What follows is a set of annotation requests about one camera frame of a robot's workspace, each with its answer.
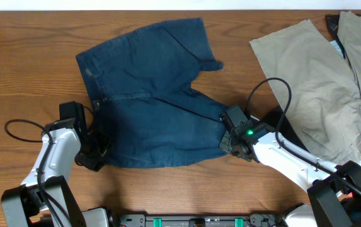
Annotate navy blue denim shorts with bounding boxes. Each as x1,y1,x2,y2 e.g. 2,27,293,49
76,18,226,168

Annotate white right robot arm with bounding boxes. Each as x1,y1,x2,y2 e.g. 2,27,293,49
220,122,361,226

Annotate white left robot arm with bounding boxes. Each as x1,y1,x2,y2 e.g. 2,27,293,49
1,119,110,227

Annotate black garment with white tag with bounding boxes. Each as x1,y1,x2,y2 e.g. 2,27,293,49
261,106,307,151

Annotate beige khaki shorts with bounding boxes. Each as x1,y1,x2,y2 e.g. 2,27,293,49
250,11,361,164

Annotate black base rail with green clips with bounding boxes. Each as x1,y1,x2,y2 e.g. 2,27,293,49
108,214,288,227

